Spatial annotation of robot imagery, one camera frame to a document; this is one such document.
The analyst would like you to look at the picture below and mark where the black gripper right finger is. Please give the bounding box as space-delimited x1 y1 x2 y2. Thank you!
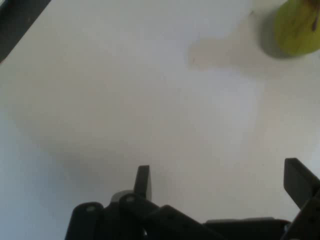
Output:
283 157 320 240

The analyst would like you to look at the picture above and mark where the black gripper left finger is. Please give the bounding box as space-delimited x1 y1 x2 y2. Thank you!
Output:
65 164 226 240

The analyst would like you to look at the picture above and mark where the green pear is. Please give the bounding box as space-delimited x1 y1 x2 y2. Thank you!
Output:
274 0 320 56

